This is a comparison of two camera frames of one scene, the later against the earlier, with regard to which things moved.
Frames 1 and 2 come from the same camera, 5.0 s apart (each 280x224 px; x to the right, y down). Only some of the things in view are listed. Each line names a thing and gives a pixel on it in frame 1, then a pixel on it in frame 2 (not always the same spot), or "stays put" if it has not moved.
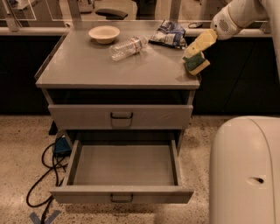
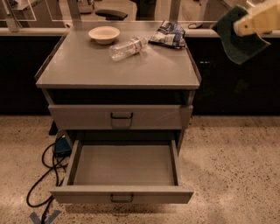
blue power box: [61, 145] stays put
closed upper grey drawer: [106, 116] stays put
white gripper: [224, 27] -> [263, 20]
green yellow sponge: [196, 63] -> [239, 49]
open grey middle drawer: [122, 171] stays put
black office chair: [110, 14] stays put
